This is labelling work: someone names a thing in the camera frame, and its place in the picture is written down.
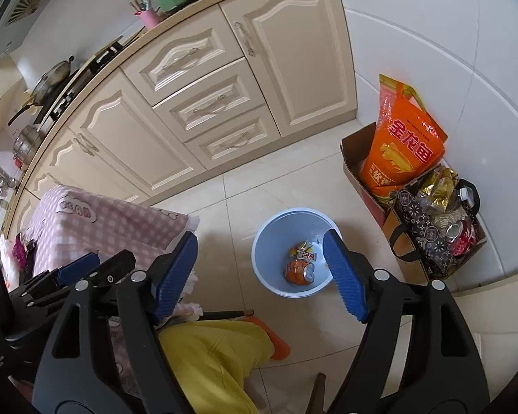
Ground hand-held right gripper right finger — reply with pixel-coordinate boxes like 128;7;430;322
322;229;490;414

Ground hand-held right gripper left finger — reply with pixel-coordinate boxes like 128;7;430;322
32;232;199;414

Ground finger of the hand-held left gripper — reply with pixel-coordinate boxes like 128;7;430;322
9;253;101;309
84;249;138;307

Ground crushed orange soda can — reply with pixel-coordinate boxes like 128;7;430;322
284;259;318;285

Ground yellow wrapper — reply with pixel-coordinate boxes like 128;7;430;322
290;241;319;264

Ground purple foil wrapper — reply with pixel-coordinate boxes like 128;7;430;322
11;235;37;270

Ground clear plastic bag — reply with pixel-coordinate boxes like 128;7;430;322
0;235;27;292

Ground light blue waste bin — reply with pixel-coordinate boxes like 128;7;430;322
251;208;344;297

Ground black patterned tote bag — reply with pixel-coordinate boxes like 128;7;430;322
388;179;482;268

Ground orange slipper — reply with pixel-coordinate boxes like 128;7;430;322
246;315;291;361

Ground yellow trousers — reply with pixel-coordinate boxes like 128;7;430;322
157;320;274;414

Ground brown cardboard box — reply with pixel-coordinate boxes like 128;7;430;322
340;121;488;283

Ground wooden chair leg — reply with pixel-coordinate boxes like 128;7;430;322
308;373;329;414

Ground red drink can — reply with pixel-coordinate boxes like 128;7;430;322
445;220;478;256

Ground gold foil packets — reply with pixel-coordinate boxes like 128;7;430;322
419;166;460;212

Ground stainless steel pot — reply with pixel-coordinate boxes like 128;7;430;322
12;125;46;162

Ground orange rice bag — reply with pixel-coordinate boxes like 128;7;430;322
357;74;449;199

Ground small cream drawer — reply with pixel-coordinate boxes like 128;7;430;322
183;103;281;170

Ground medium cream drawer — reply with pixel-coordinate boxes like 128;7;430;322
152;58;268;143

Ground black gas stove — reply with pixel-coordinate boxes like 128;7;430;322
35;37;126;132

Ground large cream drawer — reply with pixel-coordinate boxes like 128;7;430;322
122;19;244;106

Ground cream kitchen base cabinet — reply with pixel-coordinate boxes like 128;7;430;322
2;0;357;242

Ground pink utensil holder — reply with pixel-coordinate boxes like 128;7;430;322
129;0;162;31

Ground grey range hood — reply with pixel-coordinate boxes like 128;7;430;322
0;0;70;65

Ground wall utensil rack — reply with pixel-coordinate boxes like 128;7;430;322
0;149;20;201

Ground steel wok with handle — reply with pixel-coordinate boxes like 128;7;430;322
8;55;76;127

